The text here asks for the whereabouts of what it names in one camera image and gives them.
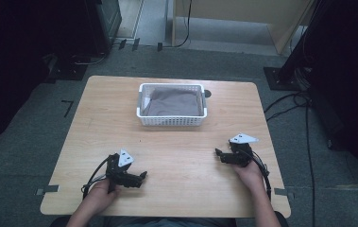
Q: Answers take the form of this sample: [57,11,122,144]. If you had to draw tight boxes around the person's left hand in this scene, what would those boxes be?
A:
[82,178,121,216]

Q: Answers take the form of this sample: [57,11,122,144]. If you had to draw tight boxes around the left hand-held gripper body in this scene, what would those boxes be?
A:
[105,148,141,194]

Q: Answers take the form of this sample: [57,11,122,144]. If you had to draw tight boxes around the person's right hand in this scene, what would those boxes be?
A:
[232,160,264,194]

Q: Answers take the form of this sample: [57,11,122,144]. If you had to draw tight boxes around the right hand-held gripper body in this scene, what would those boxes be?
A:
[227,131,260,168]

